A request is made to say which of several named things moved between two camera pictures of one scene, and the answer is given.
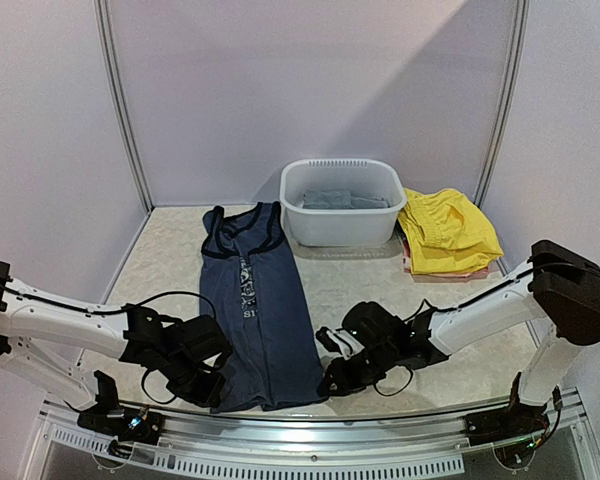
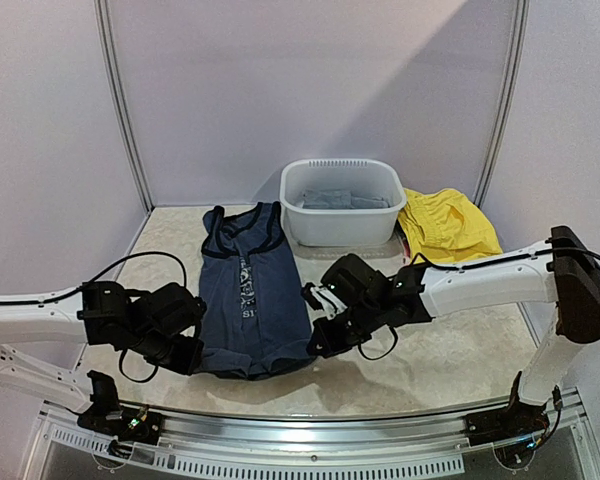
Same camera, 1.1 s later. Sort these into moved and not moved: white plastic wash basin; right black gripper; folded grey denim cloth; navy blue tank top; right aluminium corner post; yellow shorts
Moved: right black gripper; navy blue tank top
Not moved: folded grey denim cloth; white plastic wash basin; yellow shorts; right aluminium corner post
